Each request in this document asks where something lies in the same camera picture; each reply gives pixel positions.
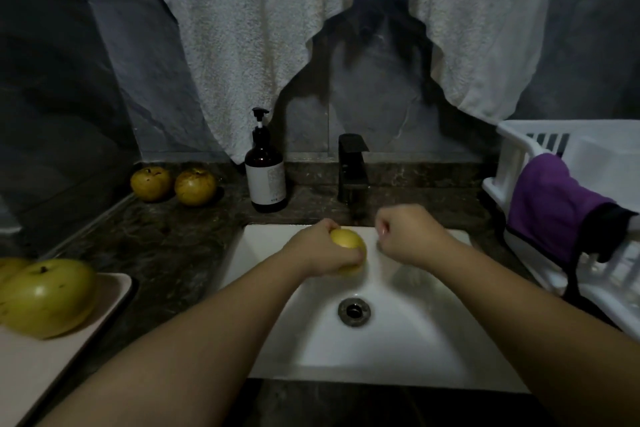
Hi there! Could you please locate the person's left hand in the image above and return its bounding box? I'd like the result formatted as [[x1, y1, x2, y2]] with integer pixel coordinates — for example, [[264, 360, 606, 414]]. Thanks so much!
[[280, 218, 367, 279]]

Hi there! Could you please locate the person's right hand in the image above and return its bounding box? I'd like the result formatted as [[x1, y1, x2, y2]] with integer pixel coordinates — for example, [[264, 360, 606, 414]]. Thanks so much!
[[374, 203, 463, 269]]

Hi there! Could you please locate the spotted yellow apple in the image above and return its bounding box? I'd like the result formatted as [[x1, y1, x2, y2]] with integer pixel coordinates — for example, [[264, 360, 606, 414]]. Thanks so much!
[[0, 258, 31, 288], [330, 228, 368, 271], [0, 258, 99, 340]]

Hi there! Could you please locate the dark soap pump bottle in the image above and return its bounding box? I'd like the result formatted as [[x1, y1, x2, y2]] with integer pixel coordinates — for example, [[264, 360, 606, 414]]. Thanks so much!
[[245, 107, 289, 214]]

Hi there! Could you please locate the black faucet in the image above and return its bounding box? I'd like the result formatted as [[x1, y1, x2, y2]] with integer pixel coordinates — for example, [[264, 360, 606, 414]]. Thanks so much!
[[337, 133, 370, 207]]

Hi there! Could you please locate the group of yellow apples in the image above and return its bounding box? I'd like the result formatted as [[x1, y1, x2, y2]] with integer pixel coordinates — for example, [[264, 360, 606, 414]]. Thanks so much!
[[130, 164, 218, 207]]

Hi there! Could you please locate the purple cloth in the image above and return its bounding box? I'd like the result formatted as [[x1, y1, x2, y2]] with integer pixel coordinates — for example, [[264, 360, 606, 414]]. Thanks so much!
[[507, 152, 636, 268]]

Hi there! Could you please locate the beige plastic tray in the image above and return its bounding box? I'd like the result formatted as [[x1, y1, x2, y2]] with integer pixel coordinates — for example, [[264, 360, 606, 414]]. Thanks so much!
[[0, 272, 134, 427]]

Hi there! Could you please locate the person's right forearm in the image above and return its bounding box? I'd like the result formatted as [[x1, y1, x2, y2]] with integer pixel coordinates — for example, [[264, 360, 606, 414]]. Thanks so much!
[[435, 240, 640, 427]]

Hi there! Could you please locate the person's left forearm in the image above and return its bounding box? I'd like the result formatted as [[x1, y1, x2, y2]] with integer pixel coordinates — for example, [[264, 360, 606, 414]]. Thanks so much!
[[40, 252, 306, 427]]

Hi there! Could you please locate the metal sink drain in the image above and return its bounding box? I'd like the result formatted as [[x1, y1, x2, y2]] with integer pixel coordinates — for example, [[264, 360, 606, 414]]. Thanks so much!
[[337, 296, 373, 328]]

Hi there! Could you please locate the white sink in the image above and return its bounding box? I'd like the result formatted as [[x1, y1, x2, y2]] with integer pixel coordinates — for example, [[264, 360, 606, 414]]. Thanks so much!
[[215, 224, 531, 393]]

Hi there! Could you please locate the white plastic basket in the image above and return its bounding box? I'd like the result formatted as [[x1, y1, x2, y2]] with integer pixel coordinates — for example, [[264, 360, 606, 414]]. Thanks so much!
[[483, 119, 640, 338]]

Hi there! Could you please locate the white hanging towel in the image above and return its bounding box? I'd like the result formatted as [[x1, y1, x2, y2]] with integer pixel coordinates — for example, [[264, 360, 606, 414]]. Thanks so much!
[[125, 0, 568, 165]]

